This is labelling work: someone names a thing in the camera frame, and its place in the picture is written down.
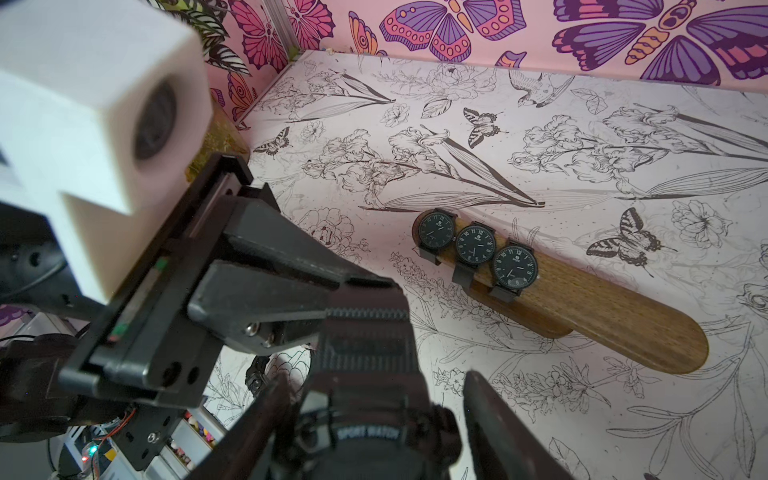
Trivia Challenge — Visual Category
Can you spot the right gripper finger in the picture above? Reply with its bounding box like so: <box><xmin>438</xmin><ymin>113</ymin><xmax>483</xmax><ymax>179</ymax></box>
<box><xmin>463</xmin><ymin>370</ymin><xmax>573</xmax><ymax>480</ymax></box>

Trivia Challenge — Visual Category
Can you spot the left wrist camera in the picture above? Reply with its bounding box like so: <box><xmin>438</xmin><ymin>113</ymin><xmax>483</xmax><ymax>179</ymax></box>
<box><xmin>1</xmin><ymin>1</ymin><xmax>212</xmax><ymax>304</ymax></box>

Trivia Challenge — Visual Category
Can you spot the aluminium frame post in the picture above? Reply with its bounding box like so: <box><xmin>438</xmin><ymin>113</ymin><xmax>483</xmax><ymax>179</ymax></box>
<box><xmin>262</xmin><ymin>0</ymin><xmax>302</xmax><ymax>62</ymax></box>

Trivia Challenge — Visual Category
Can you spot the black watch with dial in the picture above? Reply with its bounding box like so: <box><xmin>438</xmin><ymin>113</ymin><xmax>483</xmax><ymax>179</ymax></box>
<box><xmin>489</xmin><ymin>240</ymin><xmax>539</xmax><ymax>302</ymax></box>

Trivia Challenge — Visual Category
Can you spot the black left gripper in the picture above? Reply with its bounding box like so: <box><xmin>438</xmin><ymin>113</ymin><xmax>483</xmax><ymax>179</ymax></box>
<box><xmin>1</xmin><ymin>153</ymin><xmax>396</xmax><ymax>480</ymax></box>

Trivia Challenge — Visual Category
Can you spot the wooden watch stand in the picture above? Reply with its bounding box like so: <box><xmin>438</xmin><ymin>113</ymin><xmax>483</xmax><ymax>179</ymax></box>
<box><xmin>438</xmin><ymin>215</ymin><xmax>709</xmax><ymax>374</ymax></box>

